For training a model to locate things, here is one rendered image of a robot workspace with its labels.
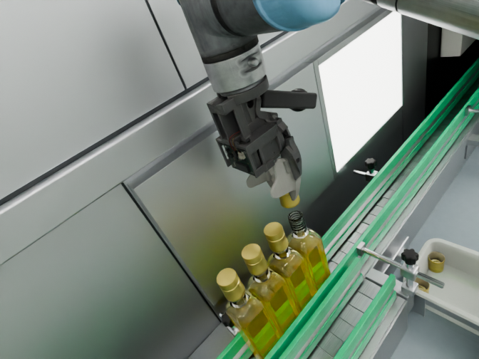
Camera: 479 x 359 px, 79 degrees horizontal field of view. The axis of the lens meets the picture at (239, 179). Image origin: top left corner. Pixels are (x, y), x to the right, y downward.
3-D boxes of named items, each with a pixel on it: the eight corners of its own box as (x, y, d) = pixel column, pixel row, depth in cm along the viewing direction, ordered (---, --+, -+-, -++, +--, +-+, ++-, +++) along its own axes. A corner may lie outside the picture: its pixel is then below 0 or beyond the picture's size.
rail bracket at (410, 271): (365, 261, 71) (360, 226, 64) (445, 300, 59) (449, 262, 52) (358, 271, 70) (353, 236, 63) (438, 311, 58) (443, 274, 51)
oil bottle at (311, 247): (316, 278, 72) (297, 218, 61) (336, 290, 68) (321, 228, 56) (302, 295, 70) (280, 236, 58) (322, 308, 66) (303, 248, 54)
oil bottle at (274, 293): (287, 315, 68) (261, 257, 56) (306, 330, 63) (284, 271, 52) (271, 334, 65) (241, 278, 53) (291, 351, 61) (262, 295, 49)
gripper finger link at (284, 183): (274, 216, 48) (252, 170, 44) (297, 194, 51) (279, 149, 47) (288, 221, 46) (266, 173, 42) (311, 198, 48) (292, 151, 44)
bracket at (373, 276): (374, 282, 74) (373, 265, 70) (415, 303, 67) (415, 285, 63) (367, 293, 72) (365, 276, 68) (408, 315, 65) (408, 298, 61)
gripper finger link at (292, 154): (280, 178, 48) (260, 132, 44) (287, 172, 49) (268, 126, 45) (301, 182, 44) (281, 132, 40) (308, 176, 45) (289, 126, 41)
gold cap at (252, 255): (257, 255, 53) (250, 239, 51) (271, 264, 51) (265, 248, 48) (244, 269, 52) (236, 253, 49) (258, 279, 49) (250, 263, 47)
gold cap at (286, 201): (289, 192, 55) (284, 174, 53) (304, 199, 52) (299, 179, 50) (276, 204, 54) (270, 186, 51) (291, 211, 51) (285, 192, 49)
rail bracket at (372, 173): (360, 187, 93) (356, 152, 85) (381, 194, 88) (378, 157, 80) (353, 195, 91) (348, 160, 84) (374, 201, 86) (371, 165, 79)
